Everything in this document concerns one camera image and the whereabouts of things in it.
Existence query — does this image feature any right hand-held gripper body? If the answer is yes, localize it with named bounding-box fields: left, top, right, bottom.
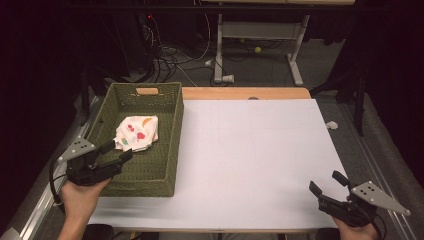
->
left=318, top=180, right=412, bottom=228

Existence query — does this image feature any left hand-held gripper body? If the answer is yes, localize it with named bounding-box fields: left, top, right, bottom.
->
left=58, top=136, right=123, bottom=187

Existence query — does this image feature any white fruit-print cloth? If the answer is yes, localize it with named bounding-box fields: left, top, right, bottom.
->
left=113, top=114, right=160, bottom=153

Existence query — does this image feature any green woven basket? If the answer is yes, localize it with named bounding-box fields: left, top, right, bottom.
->
left=85, top=82, right=185, bottom=198

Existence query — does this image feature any person's right hand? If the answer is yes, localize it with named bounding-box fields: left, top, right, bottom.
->
left=331, top=216, right=382, bottom=240

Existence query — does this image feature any person's left hand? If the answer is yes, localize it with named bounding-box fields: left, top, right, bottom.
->
left=61, top=178, right=113, bottom=218

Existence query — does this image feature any black metal stand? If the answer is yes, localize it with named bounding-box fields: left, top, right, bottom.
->
left=309, top=73, right=366, bottom=137

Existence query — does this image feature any white sheet mat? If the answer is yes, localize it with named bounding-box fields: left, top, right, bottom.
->
left=88, top=98, right=349, bottom=231

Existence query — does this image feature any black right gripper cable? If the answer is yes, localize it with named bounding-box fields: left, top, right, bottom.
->
left=372, top=214, right=388, bottom=240

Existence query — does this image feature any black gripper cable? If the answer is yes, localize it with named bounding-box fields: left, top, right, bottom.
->
left=48, top=159, right=68, bottom=209
left=372, top=214, right=388, bottom=240

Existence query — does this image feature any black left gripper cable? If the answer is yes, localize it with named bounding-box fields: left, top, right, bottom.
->
left=48, top=159, right=68, bottom=209

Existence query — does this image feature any aluminium rail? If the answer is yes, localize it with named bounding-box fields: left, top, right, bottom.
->
left=9, top=96, right=101, bottom=240
left=336, top=99, right=418, bottom=240

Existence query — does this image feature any tangle of black floor cables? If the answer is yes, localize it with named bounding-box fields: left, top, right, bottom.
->
left=141, top=13, right=218, bottom=84

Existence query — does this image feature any white hanging cable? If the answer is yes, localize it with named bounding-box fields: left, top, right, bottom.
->
left=173, top=13, right=212, bottom=63

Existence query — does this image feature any white metal desk frame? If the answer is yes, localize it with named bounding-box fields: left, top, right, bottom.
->
left=213, top=13, right=311, bottom=87

